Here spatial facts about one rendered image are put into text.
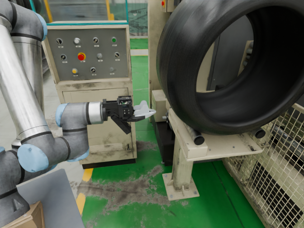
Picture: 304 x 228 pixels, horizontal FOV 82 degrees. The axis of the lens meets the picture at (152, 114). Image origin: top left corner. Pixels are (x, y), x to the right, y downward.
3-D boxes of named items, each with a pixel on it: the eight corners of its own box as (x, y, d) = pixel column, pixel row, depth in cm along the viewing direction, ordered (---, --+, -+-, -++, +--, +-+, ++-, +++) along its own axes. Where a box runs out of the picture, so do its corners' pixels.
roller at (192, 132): (173, 105, 103) (173, 98, 101) (180, 105, 104) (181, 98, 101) (193, 146, 74) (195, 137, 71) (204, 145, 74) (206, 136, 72)
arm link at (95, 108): (92, 129, 69) (94, 115, 77) (104, 128, 69) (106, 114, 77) (87, 109, 64) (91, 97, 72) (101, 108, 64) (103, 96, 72)
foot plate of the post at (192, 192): (162, 174, 168) (162, 172, 166) (189, 171, 172) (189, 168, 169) (168, 201, 146) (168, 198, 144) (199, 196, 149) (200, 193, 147)
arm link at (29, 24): (4, 180, 78) (-10, 2, 71) (42, 166, 94) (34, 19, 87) (26, 188, 72) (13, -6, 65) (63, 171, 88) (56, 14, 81)
